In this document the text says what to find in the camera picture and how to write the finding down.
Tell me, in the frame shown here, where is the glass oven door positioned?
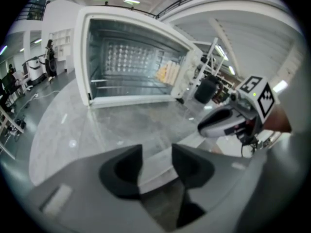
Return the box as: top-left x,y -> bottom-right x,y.
87,100 -> 204,194

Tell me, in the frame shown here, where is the white oven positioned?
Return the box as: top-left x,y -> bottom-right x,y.
72,5 -> 203,110

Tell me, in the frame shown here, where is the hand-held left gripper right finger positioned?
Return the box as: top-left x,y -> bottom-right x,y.
172,143 -> 252,233

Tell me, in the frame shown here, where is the person's right forearm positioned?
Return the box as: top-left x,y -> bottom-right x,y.
263,105 -> 292,133

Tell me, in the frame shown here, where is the black thermal kettle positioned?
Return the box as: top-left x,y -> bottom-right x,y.
194,75 -> 224,104

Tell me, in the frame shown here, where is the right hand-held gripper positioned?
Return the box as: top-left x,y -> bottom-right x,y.
198,75 -> 279,141

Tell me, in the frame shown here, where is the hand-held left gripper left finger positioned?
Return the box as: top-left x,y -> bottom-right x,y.
33,144 -> 161,233

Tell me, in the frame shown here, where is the white wall shelf unit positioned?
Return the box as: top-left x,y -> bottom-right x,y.
50,28 -> 74,74

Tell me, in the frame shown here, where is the white display shelf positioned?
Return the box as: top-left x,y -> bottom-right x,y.
191,36 -> 234,102

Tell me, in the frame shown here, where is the black balcony railing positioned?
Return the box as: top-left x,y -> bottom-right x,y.
14,0 -> 277,21

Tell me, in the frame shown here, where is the grey marble table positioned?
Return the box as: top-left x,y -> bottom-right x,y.
28,78 -> 219,188

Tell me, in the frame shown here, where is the white grey wheeled machine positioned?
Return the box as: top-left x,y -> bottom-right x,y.
22,54 -> 47,86

